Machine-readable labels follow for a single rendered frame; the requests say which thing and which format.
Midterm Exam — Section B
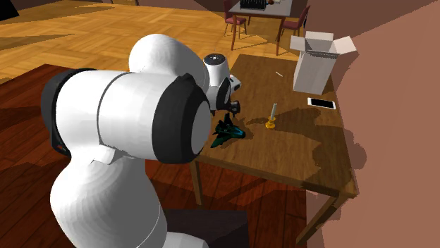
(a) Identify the grey candle in yellow holder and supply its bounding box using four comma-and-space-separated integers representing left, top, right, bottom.
264, 103, 278, 130

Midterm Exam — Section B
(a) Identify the dark red chair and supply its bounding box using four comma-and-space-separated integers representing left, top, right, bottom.
223, 0, 248, 38
276, 5, 311, 43

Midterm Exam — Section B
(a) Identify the dark green toy jet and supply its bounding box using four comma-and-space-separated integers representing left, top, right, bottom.
210, 112, 247, 149

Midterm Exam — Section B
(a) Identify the grey dining table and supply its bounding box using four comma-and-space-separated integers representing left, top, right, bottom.
228, 0, 293, 56

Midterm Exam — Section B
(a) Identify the brown wooden table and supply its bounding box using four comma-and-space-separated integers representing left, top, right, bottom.
189, 54, 360, 247

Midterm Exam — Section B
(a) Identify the black keyboard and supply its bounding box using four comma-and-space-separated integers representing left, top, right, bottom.
239, 0, 267, 11

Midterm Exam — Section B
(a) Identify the white smartphone with black screen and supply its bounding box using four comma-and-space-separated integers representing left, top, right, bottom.
307, 97, 336, 111

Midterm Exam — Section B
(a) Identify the dark robot stand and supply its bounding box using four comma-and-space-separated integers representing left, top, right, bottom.
162, 208, 250, 248

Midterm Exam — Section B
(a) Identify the open white cardboard box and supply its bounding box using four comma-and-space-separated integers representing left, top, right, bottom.
289, 30, 358, 96

